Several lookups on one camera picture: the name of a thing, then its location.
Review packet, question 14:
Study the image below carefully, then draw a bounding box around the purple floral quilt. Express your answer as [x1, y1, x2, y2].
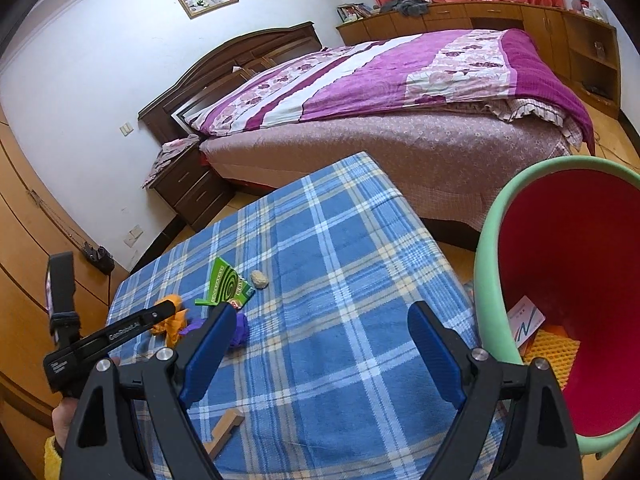
[185, 27, 596, 156]

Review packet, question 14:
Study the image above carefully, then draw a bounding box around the grey clothes pile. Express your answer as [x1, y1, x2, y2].
[380, 0, 431, 17]

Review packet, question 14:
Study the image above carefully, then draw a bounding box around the green spiral print box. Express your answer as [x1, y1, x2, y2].
[195, 257, 256, 308]

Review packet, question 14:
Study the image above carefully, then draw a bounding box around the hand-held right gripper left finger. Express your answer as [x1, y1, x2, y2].
[59, 302, 238, 480]

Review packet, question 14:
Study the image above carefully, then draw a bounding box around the person's yellow sleeved left forearm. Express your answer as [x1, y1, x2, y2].
[44, 435, 65, 480]

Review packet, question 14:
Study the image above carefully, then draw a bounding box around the small wooden bracket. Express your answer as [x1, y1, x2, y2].
[204, 409, 246, 463]

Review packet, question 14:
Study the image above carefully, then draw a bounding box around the long wooden cabinet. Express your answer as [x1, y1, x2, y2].
[336, 0, 623, 121]

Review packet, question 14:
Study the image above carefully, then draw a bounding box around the white medicine box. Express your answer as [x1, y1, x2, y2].
[506, 296, 546, 351]

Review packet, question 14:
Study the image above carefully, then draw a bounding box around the green and red trash bin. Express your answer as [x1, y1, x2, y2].
[472, 156, 640, 461]

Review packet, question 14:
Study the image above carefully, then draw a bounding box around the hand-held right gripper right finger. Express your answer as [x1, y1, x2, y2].
[407, 301, 586, 480]

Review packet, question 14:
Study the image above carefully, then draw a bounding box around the yellow wooden wardrobe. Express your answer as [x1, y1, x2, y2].
[0, 110, 131, 480]

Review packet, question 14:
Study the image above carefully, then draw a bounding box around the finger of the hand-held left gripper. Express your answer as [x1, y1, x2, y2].
[102, 299, 182, 348]

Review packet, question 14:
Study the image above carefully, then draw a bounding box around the grey braided cord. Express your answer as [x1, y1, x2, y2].
[27, 189, 96, 256]

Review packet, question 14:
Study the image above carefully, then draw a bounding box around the dark wooden nightstand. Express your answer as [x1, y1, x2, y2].
[150, 140, 236, 231]

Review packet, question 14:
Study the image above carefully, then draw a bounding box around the black charger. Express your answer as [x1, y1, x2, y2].
[82, 242, 115, 275]

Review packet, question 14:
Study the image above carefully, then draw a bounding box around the blue plaid blanket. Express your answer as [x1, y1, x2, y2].
[105, 152, 511, 480]

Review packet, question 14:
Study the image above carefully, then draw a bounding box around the mauve bed sheet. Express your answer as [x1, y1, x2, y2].
[200, 105, 576, 231]

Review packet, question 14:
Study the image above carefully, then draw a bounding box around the person's left hand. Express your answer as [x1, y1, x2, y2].
[51, 400, 77, 453]

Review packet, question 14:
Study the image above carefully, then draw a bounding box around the pink floral cloth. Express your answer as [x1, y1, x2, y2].
[141, 134, 201, 188]

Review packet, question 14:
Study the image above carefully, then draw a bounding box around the orange plastic bag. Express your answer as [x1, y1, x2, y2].
[152, 294, 190, 348]

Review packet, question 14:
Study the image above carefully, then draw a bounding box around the dark wooden bed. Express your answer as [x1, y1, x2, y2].
[137, 21, 598, 251]

